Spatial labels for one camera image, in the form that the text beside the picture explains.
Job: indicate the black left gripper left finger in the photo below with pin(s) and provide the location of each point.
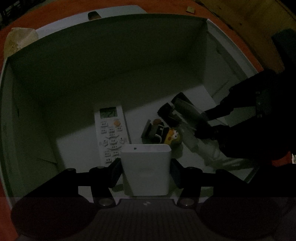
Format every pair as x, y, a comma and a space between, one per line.
66, 203

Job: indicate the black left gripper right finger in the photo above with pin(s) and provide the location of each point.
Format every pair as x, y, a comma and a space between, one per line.
236, 209

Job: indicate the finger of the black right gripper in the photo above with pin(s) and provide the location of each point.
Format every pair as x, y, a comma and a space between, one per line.
221, 110

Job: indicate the small toy figurine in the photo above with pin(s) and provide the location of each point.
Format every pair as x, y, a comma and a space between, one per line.
156, 132

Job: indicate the white power adapter block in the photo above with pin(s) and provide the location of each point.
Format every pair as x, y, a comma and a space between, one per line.
146, 169

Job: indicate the white air conditioner remote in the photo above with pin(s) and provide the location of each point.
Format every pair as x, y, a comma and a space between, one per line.
111, 131

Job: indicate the white cardboard box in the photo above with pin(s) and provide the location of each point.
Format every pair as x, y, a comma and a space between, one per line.
49, 89

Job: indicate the beige paper bag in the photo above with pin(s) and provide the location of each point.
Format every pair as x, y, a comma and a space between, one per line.
17, 39

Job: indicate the black cylindrical device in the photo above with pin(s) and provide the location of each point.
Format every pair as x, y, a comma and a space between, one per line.
166, 113

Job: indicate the wooden headboard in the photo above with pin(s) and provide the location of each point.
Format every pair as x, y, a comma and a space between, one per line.
256, 22

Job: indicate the small yellow matchbox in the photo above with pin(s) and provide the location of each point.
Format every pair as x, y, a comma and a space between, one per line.
190, 10

